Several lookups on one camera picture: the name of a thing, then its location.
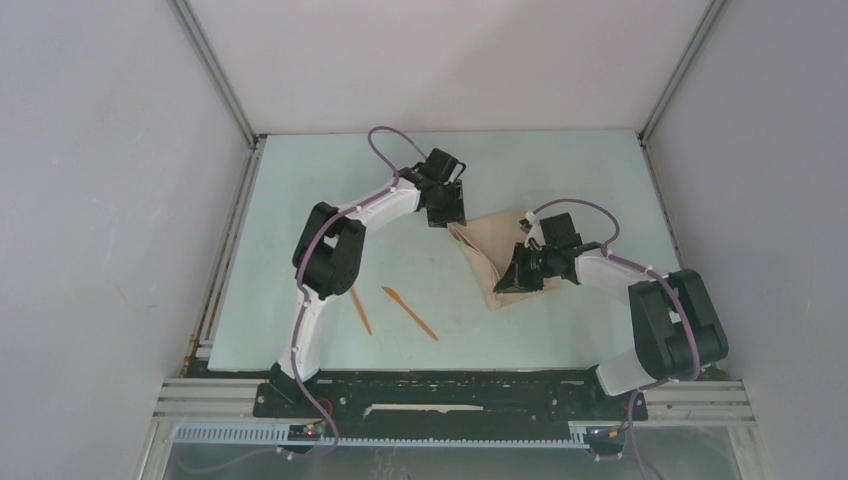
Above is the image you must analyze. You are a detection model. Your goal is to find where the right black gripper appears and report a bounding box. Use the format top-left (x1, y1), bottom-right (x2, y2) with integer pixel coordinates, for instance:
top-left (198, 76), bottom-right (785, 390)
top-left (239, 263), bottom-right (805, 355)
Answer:
top-left (495, 242), bottom-right (557, 293)

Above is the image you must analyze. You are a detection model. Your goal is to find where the beige cloth napkin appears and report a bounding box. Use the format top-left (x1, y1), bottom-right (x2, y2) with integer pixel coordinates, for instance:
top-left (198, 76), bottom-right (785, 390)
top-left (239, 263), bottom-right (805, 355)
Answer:
top-left (448, 210), bottom-right (563, 311)

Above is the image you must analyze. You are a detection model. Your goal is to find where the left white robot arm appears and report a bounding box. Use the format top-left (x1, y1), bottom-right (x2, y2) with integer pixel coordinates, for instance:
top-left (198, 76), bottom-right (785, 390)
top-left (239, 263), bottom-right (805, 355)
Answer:
top-left (277, 148), bottom-right (466, 417)

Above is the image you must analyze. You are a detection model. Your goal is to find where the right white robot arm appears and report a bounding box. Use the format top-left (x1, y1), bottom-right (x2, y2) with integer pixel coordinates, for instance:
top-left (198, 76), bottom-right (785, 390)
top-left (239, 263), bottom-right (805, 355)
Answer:
top-left (494, 212), bottom-right (729, 418)

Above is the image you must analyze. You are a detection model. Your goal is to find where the orange plastic knife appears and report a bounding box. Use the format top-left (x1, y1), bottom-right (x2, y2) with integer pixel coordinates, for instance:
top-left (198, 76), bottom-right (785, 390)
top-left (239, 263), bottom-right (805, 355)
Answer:
top-left (382, 286), bottom-right (439, 341)

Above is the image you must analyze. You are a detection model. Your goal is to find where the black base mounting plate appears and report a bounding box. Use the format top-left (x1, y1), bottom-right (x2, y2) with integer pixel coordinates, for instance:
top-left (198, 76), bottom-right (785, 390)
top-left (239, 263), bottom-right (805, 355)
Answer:
top-left (253, 367), bottom-right (647, 440)

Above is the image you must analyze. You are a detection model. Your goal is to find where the orange plastic fork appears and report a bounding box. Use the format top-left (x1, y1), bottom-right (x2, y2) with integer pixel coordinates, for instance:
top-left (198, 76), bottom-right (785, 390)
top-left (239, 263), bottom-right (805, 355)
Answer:
top-left (350, 286), bottom-right (373, 336)

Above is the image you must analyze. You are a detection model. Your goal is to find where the aluminium frame rail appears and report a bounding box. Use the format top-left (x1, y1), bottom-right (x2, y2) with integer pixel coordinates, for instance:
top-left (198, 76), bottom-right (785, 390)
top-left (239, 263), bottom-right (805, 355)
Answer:
top-left (153, 378), bottom-right (756, 426)

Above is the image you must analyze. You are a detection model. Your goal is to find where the right corner aluminium post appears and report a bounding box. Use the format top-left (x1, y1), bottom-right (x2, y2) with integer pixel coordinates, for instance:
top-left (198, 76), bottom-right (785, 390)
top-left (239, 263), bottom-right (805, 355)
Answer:
top-left (638, 0), bottom-right (731, 148)

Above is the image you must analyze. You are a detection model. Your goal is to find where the corner aluminium post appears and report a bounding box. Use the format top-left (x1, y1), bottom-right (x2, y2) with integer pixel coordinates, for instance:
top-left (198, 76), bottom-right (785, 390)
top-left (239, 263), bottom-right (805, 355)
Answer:
top-left (638, 0), bottom-right (731, 148)
top-left (167, 0), bottom-right (258, 148)

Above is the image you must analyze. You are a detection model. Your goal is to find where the left corner aluminium post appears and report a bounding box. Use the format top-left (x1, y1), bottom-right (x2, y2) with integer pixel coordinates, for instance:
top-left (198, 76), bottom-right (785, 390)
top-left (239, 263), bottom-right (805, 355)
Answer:
top-left (167, 0), bottom-right (258, 148)

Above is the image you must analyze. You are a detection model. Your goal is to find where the white cable duct strip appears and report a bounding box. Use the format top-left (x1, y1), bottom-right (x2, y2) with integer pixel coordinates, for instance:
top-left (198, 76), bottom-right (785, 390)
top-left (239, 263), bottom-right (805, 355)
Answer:
top-left (172, 422), bottom-right (588, 449)

